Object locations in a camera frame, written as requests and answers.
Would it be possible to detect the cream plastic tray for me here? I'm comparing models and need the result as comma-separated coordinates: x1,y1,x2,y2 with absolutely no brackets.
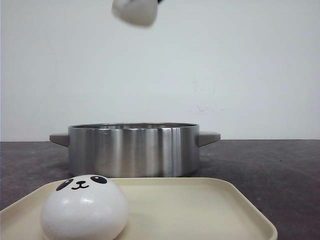
0,177,278,240

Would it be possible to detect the stainless steel steamer pot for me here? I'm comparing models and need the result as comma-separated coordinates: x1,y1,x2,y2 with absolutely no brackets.
49,122,221,178

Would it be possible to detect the panda bun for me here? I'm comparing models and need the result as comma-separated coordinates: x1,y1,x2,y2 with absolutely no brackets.
111,0,159,27
40,174,129,240

